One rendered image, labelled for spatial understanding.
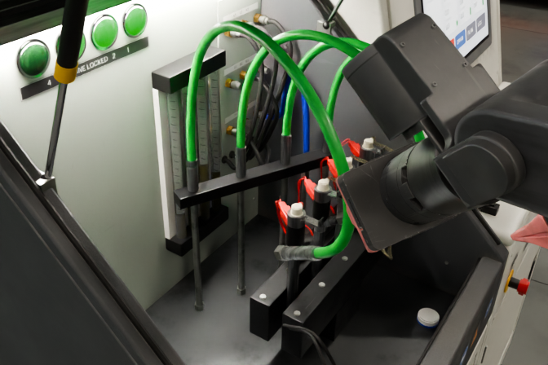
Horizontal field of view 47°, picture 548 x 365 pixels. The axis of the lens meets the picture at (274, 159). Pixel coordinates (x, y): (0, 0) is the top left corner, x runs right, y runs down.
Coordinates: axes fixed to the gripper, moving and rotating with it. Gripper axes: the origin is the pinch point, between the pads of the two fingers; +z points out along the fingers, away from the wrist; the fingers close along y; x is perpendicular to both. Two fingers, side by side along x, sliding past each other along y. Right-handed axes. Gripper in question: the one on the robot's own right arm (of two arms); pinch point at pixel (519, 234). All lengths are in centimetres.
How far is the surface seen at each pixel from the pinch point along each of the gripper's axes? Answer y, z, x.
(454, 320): -13.0, 27.3, -9.9
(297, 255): 9.3, 18.0, 17.5
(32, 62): 46, 25, 35
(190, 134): 32.4, 35.5, 13.5
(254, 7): 51, 38, -12
